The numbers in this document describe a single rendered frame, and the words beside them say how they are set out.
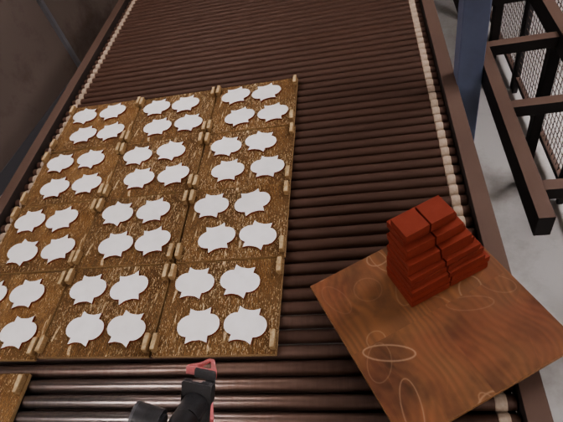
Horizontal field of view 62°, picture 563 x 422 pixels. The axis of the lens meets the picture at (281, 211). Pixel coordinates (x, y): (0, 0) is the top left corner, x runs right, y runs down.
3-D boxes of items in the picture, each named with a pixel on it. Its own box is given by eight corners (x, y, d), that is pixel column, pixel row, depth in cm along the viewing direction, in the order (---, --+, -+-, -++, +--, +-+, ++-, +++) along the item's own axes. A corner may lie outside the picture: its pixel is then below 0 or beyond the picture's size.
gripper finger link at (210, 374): (197, 375, 110) (181, 399, 101) (198, 347, 108) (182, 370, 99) (224, 381, 109) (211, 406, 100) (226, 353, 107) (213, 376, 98)
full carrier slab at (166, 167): (193, 192, 197) (190, 185, 193) (105, 202, 204) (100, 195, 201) (206, 136, 219) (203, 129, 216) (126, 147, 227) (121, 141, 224)
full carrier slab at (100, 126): (126, 146, 228) (121, 139, 224) (52, 154, 236) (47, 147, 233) (145, 100, 250) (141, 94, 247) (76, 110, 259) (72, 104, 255)
